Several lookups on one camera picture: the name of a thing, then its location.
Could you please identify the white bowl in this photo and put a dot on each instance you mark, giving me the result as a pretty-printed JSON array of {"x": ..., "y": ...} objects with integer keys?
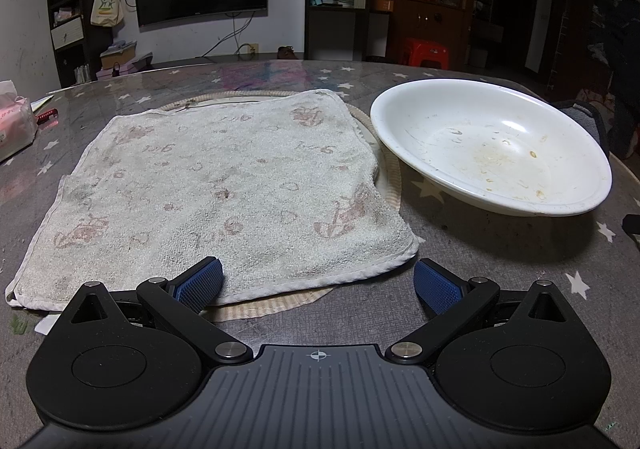
[{"x": 490, "y": 149}]

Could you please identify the brown shoe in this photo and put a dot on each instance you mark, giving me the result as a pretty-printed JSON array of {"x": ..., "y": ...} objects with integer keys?
[{"x": 289, "y": 53}]

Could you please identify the tissue pack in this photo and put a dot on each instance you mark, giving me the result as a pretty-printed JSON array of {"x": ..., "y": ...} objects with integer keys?
[{"x": 15, "y": 129}]

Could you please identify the white stained towel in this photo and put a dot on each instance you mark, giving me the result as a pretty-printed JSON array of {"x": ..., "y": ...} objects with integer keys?
[{"x": 215, "y": 189}]

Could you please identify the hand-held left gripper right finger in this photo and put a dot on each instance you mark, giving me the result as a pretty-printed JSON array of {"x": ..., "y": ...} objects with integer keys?
[{"x": 436, "y": 286}]

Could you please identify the grey star-print tablecloth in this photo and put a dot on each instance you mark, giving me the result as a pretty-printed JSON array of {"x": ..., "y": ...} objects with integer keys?
[{"x": 450, "y": 249}]

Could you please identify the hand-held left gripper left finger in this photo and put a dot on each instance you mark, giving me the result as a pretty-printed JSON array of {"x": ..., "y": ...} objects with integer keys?
[{"x": 200, "y": 285}]

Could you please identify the brown cardboard box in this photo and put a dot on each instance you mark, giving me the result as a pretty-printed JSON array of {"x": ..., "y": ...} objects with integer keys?
[{"x": 119, "y": 56}]

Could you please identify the round woven mat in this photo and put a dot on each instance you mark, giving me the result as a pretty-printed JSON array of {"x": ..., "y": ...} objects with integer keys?
[{"x": 391, "y": 184}]

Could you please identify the red plastic stool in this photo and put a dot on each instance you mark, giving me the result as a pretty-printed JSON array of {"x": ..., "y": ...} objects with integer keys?
[{"x": 427, "y": 51}]

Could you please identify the dark doorway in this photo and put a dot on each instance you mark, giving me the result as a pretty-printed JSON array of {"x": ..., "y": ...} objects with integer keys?
[{"x": 520, "y": 14}]

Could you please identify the dark open shelf unit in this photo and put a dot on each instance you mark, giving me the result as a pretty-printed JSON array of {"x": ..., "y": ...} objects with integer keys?
[{"x": 65, "y": 64}]

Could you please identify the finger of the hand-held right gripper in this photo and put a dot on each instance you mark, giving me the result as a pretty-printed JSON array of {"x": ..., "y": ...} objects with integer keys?
[{"x": 633, "y": 231}]

